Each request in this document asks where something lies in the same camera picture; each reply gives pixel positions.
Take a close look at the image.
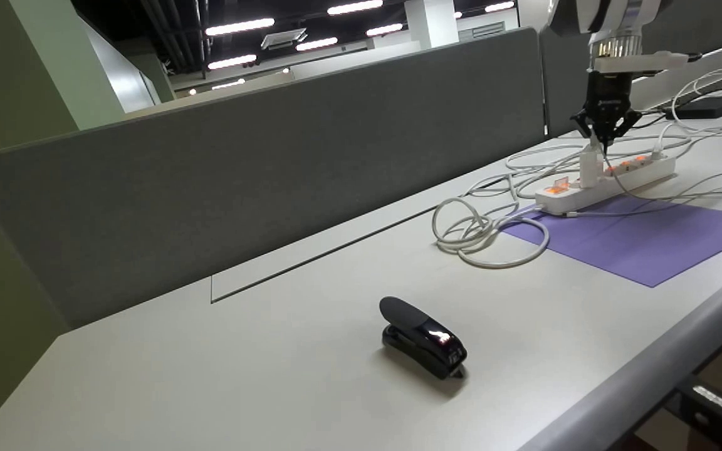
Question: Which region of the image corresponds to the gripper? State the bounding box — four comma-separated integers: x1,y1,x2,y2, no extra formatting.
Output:
570,70,644,155

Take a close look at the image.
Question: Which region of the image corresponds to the white plug adapter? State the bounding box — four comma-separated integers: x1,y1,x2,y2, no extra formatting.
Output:
579,139,605,189

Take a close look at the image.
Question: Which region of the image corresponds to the short grey desk divider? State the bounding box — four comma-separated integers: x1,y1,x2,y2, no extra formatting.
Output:
539,24,595,138

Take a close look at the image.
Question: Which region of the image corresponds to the white power strip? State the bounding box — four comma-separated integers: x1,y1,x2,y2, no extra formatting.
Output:
535,153,678,215

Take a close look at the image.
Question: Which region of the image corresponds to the white desk divider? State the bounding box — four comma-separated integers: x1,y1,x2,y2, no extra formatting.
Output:
628,41,722,112

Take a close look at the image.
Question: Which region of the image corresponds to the flat black box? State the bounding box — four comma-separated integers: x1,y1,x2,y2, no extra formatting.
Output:
666,93,722,121

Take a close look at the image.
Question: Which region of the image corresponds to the purple paper sheet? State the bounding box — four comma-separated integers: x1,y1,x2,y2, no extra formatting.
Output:
500,194,722,288

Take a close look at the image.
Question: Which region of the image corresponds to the white pillar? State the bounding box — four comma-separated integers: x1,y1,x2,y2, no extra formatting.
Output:
404,0,460,50

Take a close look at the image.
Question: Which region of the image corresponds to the black stapler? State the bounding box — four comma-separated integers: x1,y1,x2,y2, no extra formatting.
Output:
378,296,468,381

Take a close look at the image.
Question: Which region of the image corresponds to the ceiling air vent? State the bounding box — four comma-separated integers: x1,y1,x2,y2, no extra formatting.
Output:
260,28,308,51

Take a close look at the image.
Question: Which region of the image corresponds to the long grey desk divider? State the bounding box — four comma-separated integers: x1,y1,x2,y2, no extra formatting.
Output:
0,26,547,331

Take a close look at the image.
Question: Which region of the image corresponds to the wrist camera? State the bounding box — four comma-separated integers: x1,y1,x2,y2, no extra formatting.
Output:
592,51,704,77

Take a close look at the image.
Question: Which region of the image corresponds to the tangle of white cables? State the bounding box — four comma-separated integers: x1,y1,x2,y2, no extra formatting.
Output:
465,55,722,196

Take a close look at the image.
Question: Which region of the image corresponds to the coil of white cable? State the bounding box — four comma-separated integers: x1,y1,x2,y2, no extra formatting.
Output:
431,197,551,270

